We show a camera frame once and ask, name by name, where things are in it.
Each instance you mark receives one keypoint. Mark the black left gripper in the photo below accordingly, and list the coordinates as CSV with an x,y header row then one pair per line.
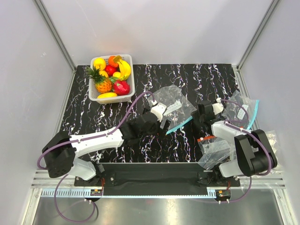
x,y
167,124

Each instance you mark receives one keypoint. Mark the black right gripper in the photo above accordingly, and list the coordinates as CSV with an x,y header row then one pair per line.
x,y
194,115

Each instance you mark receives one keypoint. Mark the teal zipper clear bag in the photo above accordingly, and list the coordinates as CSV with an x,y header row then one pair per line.
x,y
178,108

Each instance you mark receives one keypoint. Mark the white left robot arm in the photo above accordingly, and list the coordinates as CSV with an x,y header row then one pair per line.
x,y
63,153

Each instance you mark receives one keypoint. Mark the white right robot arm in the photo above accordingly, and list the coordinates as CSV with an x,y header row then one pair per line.
x,y
255,155

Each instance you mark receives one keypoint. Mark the red zipper clear bag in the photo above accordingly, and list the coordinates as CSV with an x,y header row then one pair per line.
x,y
214,151

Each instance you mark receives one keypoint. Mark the bag of round silver items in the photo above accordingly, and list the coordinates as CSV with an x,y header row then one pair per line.
x,y
273,140

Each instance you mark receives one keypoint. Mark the black marble pattern mat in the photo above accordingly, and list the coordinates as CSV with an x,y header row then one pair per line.
x,y
196,81

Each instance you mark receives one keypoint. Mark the white plastic fruit basket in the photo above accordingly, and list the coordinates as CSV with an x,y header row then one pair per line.
x,y
93,93

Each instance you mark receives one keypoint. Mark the toy dragon fruit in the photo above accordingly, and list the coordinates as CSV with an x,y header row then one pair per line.
x,y
120,87

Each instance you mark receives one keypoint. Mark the yellow toy mango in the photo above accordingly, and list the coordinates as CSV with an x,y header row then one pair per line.
x,y
107,95

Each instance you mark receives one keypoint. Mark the yellow toy banana bunch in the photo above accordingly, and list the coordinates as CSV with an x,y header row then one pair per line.
x,y
125,69

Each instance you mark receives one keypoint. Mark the yellow toy lemon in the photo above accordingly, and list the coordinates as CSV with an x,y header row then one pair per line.
x,y
117,75

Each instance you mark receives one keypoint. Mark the toy pineapple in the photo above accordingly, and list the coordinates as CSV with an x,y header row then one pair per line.
x,y
102,82

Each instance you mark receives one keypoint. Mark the red toy apple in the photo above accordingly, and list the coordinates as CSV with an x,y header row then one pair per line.
x,y
110,70

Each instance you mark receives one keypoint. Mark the orange toy tangerine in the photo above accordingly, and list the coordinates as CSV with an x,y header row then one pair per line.
x,y
114,60

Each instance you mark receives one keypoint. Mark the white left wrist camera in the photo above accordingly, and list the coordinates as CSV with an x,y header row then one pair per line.
x,y
158,109

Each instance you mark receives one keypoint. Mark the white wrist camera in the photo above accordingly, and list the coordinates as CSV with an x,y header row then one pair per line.
x,y
158,109
218,106

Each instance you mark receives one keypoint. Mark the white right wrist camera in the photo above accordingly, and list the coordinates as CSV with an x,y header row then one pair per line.
x,y
218,106

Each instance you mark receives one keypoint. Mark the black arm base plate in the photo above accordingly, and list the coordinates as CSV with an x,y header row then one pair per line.
x,y
156,179

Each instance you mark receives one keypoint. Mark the white slotted cable duct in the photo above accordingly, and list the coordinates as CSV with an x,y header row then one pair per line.
x,y
91,193

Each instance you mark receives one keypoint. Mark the aluminium front rail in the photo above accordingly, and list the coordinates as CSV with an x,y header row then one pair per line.
x,y
42,180

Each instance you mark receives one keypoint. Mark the right aluminium frame post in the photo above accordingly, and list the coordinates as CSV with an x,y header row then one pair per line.
x,y
262,25

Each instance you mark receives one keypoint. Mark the aluminium frame post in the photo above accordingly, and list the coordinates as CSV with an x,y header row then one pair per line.
x,y
52,29
262,25

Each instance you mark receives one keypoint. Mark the left aluminium frame post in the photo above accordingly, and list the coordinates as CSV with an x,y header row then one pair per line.
x,y
52,29

